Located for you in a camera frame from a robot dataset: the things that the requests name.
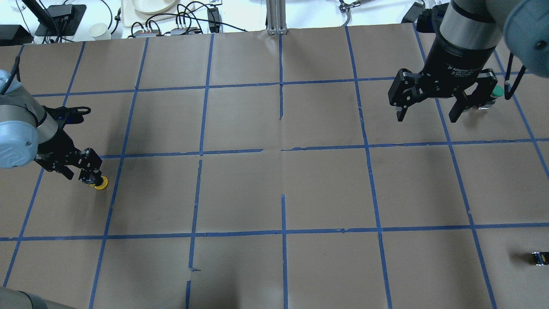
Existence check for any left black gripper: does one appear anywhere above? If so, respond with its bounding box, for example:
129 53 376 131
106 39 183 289
34 129 103 181

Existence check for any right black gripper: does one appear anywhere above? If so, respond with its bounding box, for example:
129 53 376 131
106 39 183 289
388 36 498 123

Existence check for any yellow push button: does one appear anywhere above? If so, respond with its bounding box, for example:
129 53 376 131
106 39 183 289
81 175 109 190

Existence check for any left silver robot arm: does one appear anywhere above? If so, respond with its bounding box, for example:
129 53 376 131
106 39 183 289
0 67 109 190

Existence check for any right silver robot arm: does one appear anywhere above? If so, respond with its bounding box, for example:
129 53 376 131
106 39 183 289
388 0 549 123

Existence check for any green push button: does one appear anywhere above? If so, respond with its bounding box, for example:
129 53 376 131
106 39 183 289
476 85 504 111

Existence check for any white paper cup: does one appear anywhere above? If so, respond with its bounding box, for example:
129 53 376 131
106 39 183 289
88 23 112 41

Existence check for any cream plate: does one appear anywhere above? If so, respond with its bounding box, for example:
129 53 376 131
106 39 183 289
131 0 177 15

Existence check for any black power adapter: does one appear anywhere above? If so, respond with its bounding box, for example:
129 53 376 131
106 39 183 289
207 6 221 33

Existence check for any black camera stand base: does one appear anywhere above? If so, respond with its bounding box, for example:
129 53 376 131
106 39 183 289
33 4 87 37

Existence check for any aluminium frame post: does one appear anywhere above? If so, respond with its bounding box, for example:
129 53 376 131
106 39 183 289
266 0 288 35

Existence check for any small black yellow switch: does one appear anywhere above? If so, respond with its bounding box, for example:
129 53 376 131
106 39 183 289
531 251 549 266

